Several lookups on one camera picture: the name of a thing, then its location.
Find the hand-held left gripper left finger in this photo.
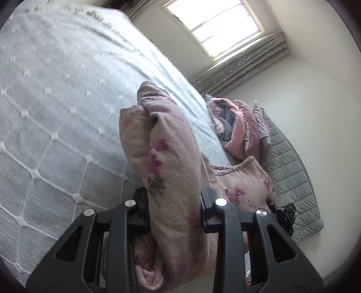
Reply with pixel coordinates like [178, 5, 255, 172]
[25, 187, 150, 293]

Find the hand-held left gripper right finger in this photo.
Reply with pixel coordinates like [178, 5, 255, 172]
[199, 183, 323, 293]

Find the pink floral padded jacket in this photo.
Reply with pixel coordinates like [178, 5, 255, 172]
[118, 81, 278, 293]

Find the grey quilted mat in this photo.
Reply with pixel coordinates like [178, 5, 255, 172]
[261, 108, 325, 245]

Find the grey pillow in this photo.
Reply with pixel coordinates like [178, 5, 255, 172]
[252, 100, 275, 167]

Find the folded pink quilt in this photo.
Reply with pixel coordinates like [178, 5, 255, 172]
[207, 94, 263, 160]

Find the grey dotted bedspread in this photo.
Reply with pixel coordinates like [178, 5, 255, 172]
[0, 6, 234, 285]

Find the grey patterned curtain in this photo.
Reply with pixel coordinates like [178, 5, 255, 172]
[192, 30, 291, 95]
[113, 0, 167, 18]

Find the window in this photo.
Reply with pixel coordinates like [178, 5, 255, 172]
[162, 0, 268, 61]

